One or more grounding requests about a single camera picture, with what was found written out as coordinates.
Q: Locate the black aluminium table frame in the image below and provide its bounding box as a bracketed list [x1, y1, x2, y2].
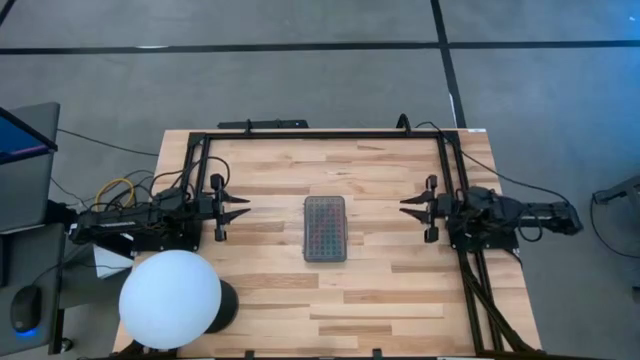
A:
[179, 128, 506, 357]

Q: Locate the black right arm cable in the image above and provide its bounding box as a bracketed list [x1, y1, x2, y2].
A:
[397, 113, 571, 205]

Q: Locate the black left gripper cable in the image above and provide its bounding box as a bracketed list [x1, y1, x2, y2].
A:
[148, 155, 231, 201]

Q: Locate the black floor cable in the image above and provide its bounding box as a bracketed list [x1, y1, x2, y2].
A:
[55, 128, 161, 158]

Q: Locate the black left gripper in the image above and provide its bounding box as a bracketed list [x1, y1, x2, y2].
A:
[197, 173, 252, 243]

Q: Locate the white globe lamp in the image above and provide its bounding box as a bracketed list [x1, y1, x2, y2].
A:
[117, 248, 240, 350]

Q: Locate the yellow cable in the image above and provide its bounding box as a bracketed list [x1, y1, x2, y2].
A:
[93, 177, 136, 211]

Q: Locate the open laptop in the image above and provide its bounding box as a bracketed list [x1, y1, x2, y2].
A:
[0, 106, 59, 166]

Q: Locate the black sensor bar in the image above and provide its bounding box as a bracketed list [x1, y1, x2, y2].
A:
[217, 118, 310, 130]

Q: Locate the grey side desk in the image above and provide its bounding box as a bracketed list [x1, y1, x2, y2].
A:
[0, 102, 66, 357]

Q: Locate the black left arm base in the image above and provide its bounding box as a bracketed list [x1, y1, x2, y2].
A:
[124, 219, 204, 254]

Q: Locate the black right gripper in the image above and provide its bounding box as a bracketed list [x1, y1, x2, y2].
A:
[399, 174, 455, 244]

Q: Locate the translucent plastic supply box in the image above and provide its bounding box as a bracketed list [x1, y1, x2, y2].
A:
[302, 195, 349, 264]

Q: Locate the grey stand leg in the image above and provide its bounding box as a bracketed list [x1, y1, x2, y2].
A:
[592, 174, 640, 214]

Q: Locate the black cable bundle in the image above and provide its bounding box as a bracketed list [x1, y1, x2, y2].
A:
[457, 249, 539, 354]

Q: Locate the white power box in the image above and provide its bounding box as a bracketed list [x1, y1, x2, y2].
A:
[92, 242, 136, 280]

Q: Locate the black computer mouse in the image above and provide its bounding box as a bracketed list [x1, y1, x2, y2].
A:
[9, 284, 44, 337]

